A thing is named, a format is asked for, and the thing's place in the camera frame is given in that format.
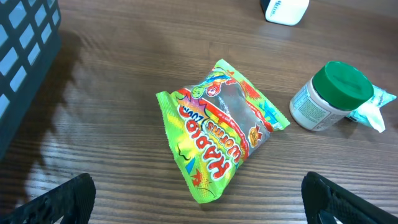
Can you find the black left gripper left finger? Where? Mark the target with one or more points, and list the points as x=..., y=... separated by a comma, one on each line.
x=71, y=202

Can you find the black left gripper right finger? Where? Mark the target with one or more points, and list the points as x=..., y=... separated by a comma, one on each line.
x=326, y=202

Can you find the light blue tissue pack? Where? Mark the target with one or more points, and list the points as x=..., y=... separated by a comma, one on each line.
x=369, y=113

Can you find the green lid jar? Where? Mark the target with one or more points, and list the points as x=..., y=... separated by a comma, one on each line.
x=335, y=91

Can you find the green gummy worms bag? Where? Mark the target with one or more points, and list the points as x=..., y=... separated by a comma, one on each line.
x=214, y=126

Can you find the white barcode scanner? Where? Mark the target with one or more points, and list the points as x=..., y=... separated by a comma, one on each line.
x=285, y=12

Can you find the grey plastic shopping basket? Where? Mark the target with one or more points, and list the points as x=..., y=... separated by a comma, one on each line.
x=29, y=44

